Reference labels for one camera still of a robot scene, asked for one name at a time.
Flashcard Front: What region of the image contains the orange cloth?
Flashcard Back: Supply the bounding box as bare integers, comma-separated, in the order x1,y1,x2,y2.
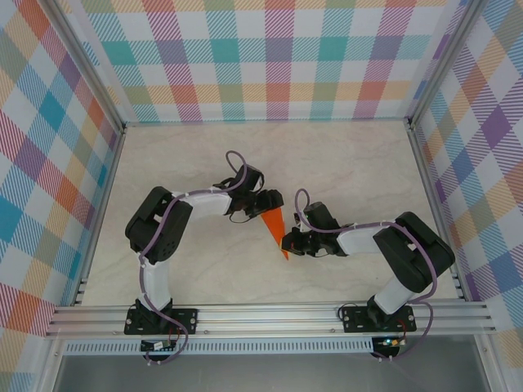
260,207,292,261

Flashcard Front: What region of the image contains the grey metal panel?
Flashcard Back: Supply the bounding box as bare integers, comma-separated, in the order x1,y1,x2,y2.
52,353,491,392

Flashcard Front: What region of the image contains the thin aluminium wall rail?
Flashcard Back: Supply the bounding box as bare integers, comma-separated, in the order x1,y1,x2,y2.
122,118,412,128

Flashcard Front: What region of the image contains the long aluminium mounting rail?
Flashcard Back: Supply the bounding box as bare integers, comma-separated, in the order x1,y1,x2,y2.
43,300,498,339

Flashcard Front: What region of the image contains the slotted grey cable duct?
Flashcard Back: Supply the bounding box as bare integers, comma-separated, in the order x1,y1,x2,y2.
63,336,375,356

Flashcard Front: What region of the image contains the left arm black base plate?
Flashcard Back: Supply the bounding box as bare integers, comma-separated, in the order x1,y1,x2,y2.
124,306,199,336

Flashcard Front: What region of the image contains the aluminium side rail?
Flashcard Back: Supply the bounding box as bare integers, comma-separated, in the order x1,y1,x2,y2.
406,120,473,302
69,124,128,307

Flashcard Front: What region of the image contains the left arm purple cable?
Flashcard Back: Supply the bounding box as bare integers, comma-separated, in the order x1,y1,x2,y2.
137,149,262,367

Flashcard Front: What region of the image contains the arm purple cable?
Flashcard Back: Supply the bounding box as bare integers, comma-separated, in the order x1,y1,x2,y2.
137,149,262,367
293,188,440,363

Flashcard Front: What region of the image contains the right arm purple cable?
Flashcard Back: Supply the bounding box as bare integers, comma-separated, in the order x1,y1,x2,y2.
293,188,440,363

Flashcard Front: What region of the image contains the aluminium corner post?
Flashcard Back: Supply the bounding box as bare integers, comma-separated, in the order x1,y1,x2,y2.
48,0,126,134
408,0,482,130

